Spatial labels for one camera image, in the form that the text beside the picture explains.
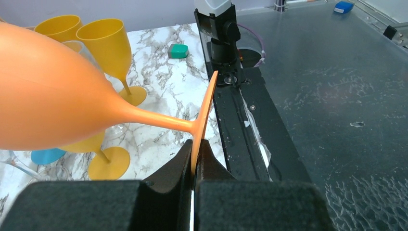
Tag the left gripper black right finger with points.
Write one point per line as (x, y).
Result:
(223, 203)

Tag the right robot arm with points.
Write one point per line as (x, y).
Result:
(217, 24)

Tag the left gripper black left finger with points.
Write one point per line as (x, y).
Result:
(161, 202)

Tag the yellow front wine glass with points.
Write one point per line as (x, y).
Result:
(61, 28)

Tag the orange wine glass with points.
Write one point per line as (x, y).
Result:
(51, 96)

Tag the black mounting rail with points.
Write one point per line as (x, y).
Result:
(255, 141)

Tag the yellow wine glass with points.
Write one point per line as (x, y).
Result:
(61, 28)
(108, 164)
(107, 41)

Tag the blue small block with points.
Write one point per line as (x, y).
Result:
(343, 7)

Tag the green small block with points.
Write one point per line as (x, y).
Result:
(178, 51)

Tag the blue plastic wine glass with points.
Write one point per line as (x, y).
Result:
(44, 157)

